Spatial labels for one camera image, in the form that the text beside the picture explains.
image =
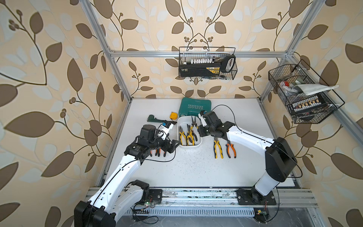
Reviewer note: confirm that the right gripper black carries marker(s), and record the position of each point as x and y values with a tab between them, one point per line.
201	129

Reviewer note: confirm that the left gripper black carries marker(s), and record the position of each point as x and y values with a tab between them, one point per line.
167	148

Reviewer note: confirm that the yellow black combination pliers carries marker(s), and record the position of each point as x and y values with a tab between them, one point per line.
217	148

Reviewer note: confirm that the orange black long-nose pliers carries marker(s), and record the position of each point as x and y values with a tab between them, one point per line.
230	148

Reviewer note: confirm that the white plastic storage box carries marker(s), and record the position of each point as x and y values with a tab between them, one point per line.
183	121

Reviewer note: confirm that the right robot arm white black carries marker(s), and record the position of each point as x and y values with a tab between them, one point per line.
279	158

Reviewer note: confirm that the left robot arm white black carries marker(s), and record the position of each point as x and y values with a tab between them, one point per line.
118	195

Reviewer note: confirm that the yellow black pliers in box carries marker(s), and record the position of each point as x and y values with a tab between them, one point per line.
182	137

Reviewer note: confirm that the socket set box in basket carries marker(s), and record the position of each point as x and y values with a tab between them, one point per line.
308	104

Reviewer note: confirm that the yellow tape measure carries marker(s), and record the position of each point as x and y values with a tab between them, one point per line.
173	116

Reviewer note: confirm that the green plastic tool case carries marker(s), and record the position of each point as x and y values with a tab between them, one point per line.
192	107

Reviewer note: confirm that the black yellow tool in basket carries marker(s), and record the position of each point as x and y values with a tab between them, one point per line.
221	66

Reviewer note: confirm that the white papers in basket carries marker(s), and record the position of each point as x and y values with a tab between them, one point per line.
311	89

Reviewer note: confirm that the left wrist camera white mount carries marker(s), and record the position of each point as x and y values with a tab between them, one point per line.
164	129

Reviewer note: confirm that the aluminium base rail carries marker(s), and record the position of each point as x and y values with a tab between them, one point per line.
230	198

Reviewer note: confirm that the back black wire basket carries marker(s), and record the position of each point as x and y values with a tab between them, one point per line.
190	51

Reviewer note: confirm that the black wire basket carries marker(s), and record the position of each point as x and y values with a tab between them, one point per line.
285	77
190	51

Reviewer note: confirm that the right black wire basket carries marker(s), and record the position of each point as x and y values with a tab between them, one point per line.
285	77

